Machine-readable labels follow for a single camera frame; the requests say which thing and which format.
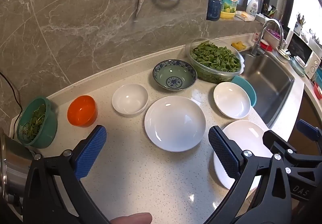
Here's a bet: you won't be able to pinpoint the blue plastic colander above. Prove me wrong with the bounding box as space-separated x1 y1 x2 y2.
231 75 257 114

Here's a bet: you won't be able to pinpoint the cup with chopsticks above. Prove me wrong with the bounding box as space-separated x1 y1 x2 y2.
294 13 306 36

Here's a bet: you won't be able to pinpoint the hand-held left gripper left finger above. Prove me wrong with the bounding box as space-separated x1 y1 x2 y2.
23 125 109 224

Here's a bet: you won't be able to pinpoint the pink plastic container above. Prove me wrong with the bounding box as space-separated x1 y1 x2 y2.
266 28 282 43

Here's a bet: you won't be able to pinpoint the yellow sponge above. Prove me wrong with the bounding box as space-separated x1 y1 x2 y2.
231 41 248 51

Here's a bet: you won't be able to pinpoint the large white plate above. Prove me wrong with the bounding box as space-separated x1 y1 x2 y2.
144 96 207 152
213 120 273 190

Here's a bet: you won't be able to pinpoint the clear glass bowl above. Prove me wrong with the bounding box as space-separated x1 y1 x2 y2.
185 38 245 83

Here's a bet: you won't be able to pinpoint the green plastic colander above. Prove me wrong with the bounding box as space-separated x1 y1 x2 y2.
16 96 58 149

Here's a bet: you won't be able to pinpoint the white flat box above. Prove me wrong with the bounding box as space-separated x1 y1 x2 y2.
235 10 255 22

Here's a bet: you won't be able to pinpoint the dark blue cup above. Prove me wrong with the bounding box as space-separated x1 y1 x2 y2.
206 0 222 21

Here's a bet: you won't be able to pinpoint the stack of dishes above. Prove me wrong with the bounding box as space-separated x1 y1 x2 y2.
290 55 306 77

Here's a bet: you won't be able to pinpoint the person's left hand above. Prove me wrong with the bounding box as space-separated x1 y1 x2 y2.
109 212 153 224

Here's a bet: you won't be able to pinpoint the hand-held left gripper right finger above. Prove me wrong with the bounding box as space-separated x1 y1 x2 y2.
208 125 295 224

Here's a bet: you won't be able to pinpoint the blue patterned porcelain bowl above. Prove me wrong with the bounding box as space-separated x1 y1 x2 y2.
153 59 197 91

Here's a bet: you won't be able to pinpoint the white microwave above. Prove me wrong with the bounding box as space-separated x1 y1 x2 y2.
304 38 322 80

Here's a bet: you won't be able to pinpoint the leafy greens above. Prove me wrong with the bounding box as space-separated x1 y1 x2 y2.
192 41 241 73
24 104 47 139

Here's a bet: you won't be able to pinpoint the small white plate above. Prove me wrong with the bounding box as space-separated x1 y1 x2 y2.
213 82 251 119

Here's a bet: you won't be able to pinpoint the stainless steel sink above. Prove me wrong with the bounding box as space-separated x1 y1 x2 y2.
236 49 295 129

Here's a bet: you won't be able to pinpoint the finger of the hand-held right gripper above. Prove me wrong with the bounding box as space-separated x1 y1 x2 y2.
262 130 298 162
296 119 322 142

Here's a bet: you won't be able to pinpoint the black power cable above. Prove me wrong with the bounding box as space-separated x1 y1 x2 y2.
0 72 23 136

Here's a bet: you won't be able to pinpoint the orange bowl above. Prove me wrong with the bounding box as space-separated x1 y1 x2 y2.
67 95 98 127

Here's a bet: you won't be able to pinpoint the stainless steel pot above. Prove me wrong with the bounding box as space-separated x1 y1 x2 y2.
0 127 42 212

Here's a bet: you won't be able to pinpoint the white bowl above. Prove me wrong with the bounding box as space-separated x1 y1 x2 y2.
112 84 149 117

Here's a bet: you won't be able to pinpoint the chrome faucet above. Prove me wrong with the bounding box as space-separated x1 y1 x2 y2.
250 19 284 57

